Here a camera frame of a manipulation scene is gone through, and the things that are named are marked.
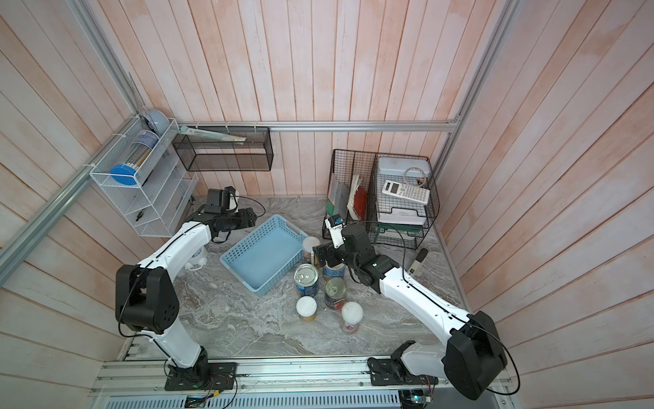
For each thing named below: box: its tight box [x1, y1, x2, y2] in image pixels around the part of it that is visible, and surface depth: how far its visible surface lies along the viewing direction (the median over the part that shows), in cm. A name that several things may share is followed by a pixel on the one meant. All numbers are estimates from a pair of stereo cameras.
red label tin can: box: [324, 276, 349, 312], surface depth 83 cm
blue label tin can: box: [293, 262, 319, 297], surface depth 85 cm
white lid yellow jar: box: [295, 295, 318, 323], surface depth 82 cm
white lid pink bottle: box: [340, 301, 364, 334], surface depth 76 cm
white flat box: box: [376, 195, 427, 225], surface depth 92 cm
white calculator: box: [381, 178, 431, 206], surface depth 94 cm
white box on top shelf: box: [378, 155, 431, 177], surface depth 103 cm
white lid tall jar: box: [302, 236, 321, 265], surface depth 90 cm
